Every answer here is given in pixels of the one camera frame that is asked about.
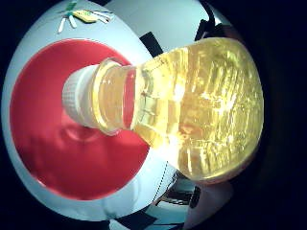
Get red round bowl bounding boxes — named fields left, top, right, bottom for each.
left=9, top=37, right=152, bottom=201

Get black chair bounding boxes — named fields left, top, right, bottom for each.
left=194, top=18, right=225, bottom=42

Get green small object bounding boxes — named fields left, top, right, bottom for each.
left=64, top=1, right=78, bottom=12

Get white paper strips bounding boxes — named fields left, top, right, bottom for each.
left=92, top=10, right=114, bottom=24

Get white stick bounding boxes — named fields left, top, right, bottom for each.
left=57, top=16, right=67, bottom=35
left=68, top=14, right=78, bottom=30

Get yellow flat tag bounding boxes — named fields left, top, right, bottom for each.
left=72, top=10, right=99, bottom=24

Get black bar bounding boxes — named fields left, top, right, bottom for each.
left=139, top=31, right=165, bottom=59

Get clear bottle of yellow liquid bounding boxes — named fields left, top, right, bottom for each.
left=61, top=36, right=265, bottom=185

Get dark furniture frame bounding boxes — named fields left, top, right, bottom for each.
left=155, top=173, right=201, bottom=209

